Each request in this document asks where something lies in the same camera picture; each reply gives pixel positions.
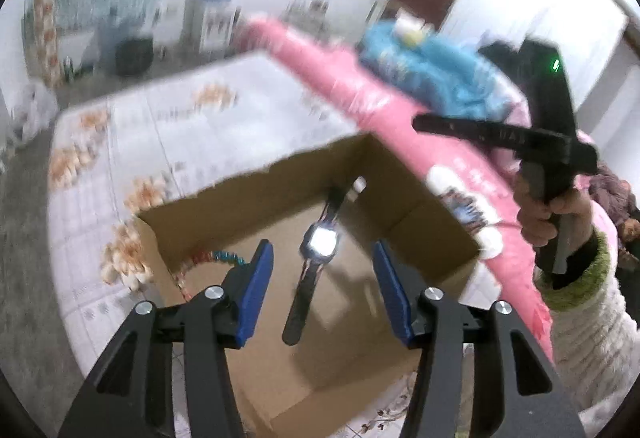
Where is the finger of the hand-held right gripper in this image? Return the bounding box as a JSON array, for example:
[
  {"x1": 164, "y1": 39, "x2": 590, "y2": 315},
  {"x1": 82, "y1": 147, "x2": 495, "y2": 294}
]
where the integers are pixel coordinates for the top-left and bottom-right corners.
[{"x1": 412, "y1": 113, "x2": 526, "y2": 153}]

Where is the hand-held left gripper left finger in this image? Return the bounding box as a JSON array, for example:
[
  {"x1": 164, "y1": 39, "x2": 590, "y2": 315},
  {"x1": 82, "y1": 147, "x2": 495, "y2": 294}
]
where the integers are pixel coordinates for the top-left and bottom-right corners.
[{"x1": 57, "y1": 239, "x2": 275, "y2": 438}]

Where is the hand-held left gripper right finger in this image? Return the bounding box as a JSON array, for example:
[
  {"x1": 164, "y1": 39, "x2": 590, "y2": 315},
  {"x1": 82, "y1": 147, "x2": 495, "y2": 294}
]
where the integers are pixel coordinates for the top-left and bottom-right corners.
[{"x1": 372, "y1": 239, "x2": 586, "y2": 438}]

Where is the dark strap smart watch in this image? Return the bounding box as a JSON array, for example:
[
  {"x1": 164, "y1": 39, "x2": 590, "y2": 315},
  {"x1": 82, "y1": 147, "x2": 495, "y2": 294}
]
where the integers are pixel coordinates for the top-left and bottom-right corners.
[{"x1": 281, "y1": 188, "x2": 351, "y2": 346}]

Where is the cardboard box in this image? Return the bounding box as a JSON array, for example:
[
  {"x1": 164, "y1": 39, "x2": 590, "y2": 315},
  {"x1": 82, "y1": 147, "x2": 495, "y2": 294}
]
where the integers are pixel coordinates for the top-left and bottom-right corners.
[{"x1": 135, "y1": 133, "x2": 483, "y2": 436}]

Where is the person's right hand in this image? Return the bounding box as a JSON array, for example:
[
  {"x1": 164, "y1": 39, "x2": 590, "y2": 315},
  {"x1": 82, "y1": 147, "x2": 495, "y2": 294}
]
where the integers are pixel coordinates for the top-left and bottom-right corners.
[{"x1": 515, "y1": 175, "x2": 596, "y2": 251}]

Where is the blue printed garment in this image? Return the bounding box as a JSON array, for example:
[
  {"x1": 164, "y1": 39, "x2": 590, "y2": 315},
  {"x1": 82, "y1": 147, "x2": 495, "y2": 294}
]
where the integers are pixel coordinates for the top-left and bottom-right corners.
[{"x1": 357, "y1": 20, "x2": 516, "y2": 119}]

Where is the dark cloth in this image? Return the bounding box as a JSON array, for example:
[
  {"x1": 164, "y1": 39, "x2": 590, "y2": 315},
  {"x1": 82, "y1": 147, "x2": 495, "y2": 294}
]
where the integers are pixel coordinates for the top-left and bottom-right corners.
[{"x1": 477, "y1": 40, "x2": 523, "y2": 66}]

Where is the pink flower blanket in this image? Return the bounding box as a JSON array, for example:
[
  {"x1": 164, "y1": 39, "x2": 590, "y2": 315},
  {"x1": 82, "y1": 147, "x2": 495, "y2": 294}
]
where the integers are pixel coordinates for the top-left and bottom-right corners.
[{"x1": 245, "y1": 18, "x2": 621, "y2": 364}]

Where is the patterned grey pillow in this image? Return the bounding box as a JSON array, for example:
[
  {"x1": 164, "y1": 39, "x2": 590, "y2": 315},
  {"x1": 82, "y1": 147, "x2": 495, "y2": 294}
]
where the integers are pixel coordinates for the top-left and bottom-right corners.
[{"x1": 287, "y1": 0, "x2": 333, "y2": 19}]

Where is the black bin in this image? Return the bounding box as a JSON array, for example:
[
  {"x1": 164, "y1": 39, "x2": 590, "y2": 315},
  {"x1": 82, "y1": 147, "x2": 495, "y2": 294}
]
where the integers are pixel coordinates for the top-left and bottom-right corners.
[{"x1": 115, "y1": 38, "x2": 154, "y2": 77}]

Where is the white water dispenser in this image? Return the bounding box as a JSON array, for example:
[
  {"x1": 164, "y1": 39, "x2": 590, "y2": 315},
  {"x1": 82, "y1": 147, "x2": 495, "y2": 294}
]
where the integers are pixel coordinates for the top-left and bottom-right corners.
[{"x1": 182, "y1": 0, "x2": 237, "y2": 51}]

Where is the white plastic bag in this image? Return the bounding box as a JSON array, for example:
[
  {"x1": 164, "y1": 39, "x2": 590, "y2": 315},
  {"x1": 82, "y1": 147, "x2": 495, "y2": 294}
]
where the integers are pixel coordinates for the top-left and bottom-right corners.
[{"x1": 10, "y1": 82, "x2": 61, "y2": 139}]

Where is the empty clear water jug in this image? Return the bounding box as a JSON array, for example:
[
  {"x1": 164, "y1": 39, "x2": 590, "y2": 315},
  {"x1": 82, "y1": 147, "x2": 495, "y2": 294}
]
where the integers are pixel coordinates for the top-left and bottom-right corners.
[{"x1": 96, "y1": 10, "x2": 125, "y2": 46}]

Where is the patterned sticker strip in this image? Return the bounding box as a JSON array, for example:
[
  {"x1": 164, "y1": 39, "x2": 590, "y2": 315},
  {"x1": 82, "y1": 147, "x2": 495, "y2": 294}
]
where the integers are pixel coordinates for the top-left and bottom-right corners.
[{"x1": 32, "y1": 0, "x2": 63, "y2": 86}]

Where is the multicoloured bead bracelet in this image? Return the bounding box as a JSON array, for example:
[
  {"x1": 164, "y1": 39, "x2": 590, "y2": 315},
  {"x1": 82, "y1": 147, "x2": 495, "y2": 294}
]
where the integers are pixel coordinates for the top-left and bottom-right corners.
[{"x1": 172, "y1": 249, "x2": 247, "y2": 301}]

